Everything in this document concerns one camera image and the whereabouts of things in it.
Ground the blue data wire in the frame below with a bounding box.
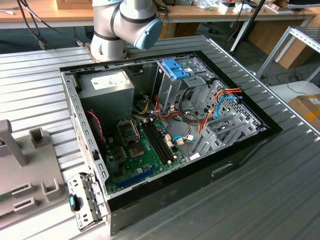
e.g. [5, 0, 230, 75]
[215, 95, 245, 120]

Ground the orange red power wire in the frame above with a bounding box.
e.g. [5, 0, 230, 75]
[197, 86, 245, 137]

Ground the grey metal disk bay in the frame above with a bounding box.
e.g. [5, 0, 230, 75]
[191, 109, 268, 161]

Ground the black RAM slot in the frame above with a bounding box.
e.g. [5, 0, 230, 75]
[152, 121, 176, 162]
[149, 121, 173, 163]
[147, 122, 170, 164]
[144, 123, 168, 165]

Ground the grey metal drive cage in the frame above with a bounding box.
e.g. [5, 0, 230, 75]
[152, 56, 216, 115]

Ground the metal socket cover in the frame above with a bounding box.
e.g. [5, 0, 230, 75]
[116, 119, 141, 145]

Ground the CPU socket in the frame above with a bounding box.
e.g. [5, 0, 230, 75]
[127, 142, 146, 160]

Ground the green motherboard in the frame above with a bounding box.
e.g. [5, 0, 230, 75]
[103, 117, 188, 195]

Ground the blue plastic drive latch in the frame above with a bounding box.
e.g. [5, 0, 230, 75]
[161, 58, 183, 74]
[174, 67, 193, 81]

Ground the grey power supply unit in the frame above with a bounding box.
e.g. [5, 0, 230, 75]
[76, 69, 136, 132]

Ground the blue expansion slot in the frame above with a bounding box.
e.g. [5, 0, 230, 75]
[116, 168, 155, 189]

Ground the black open PC case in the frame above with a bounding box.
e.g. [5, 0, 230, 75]
[59, 49, 284, 237]

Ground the small cardboard box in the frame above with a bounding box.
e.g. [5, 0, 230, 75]
[162, 22, 200, 38]

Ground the wooden desk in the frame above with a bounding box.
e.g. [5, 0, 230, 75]
[159, 3, 318, 25]
[0, 0, 95, 30]

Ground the black latch with teal tab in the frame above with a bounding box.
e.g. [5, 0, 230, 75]
[68, 193, 82, 213]

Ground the white side table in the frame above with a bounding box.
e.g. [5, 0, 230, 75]
[269, 79, 320, 106]

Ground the small white box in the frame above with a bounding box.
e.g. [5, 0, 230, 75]
[234, 3, 254, 13]
[218, 4, 235, 14]

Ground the grey parts rack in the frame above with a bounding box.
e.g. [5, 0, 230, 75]
[0, 119, 70, 230]

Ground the cardboard box with label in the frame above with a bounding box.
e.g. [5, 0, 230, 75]
[287, 93, 320, 128]

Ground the black monitor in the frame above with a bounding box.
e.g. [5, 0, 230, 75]
[287, 0, 312, 11]

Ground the red orange wire bundle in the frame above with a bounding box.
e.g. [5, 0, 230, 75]
[153, 94, 181, 124]

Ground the yellow wire bundle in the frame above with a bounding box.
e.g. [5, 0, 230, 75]
[136, 98, 151, 116]

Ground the blue wire with white plug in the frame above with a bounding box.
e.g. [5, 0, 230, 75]
[171, 134, 187, 147]

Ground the black wire bundle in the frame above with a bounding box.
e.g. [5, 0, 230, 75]
[178, 86, 202, 124]

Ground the red twisted fan wire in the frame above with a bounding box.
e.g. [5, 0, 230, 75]
[85, 110, 105, 147]

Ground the grey metal card bracket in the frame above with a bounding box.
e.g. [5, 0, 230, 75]
[66, 171, 111, 232]

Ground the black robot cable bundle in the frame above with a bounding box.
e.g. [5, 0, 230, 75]
[16, 0, 86, 50]

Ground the grey metal shelf frame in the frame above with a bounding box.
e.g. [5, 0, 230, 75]
[256, 26, 320, 81]

